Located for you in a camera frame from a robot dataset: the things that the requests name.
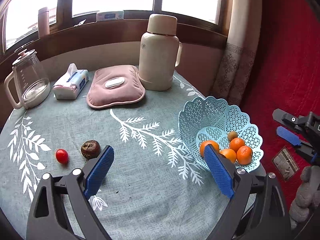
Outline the large orange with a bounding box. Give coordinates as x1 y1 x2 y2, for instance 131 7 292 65
199 140 220 158

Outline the mandarin on table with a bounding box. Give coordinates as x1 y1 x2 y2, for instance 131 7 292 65
236 145 253 165

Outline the dark passion fruit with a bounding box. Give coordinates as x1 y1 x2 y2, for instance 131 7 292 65
81 140 101 160

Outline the small mandarin in basket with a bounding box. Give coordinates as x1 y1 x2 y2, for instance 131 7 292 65
229 138 245 153

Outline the small brown longan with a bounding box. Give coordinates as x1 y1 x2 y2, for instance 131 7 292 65
227 131 238 142

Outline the red cherry tomato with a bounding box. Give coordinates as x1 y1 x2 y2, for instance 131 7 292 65
55 149 69 165

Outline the light blue plastic fruit basket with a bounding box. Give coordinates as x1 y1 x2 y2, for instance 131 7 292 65
178 96 264 172

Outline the green leaf-pattern tablecloth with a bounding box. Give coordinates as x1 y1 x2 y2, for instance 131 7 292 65
1 74 228 239

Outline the beige patterned curtain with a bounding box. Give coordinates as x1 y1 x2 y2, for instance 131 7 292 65
210 0 262 105

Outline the grey plush toy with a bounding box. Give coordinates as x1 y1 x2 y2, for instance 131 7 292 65
289 166 319 228

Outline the tissue pack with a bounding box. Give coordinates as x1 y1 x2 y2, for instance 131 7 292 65
53 63 89 100

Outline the pink hot water bag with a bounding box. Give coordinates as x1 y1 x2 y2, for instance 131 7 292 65
86 65 145 109

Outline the glass electric kettle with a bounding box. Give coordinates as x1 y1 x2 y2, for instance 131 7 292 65
4 49 50 109

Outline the cream thermos flask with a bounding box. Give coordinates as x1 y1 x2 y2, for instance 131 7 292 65
138 14 182 91

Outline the pink tumbler on windowsill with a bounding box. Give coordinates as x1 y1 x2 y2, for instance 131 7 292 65
37 7 50 38

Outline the white box on windowsill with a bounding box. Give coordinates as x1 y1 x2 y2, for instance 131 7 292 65
96 10 124 22

